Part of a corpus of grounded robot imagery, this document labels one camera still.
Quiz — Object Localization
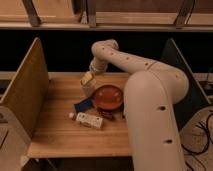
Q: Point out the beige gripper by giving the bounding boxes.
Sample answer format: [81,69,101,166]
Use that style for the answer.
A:
[81,59,108,85]

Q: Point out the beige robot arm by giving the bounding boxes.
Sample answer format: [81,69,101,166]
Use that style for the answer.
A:
[89,39,189,171]

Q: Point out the blue rectangular block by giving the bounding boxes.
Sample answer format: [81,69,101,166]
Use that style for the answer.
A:
[74,98,93,113]

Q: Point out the red orange bowl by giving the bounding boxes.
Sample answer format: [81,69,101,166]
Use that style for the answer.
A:
[92,85,123,110]

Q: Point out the dark red snack wrapper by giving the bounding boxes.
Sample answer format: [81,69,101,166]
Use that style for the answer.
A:
[99,109,114,121]

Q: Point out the white box with cap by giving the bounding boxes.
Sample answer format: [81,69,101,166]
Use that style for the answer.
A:
[69,112,103,129]

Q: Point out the left wooden side panel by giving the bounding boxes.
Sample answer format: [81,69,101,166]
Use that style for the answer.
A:
[0,38,49,145]

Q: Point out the upper wooden shelf rack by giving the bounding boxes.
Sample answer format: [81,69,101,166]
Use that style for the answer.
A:
[0,0,213,32]

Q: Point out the right dark side panel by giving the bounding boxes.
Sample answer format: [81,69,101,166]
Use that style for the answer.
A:
[160,37,212,131]

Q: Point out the black floor cables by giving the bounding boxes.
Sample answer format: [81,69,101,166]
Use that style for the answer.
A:
[181,109,213,171]

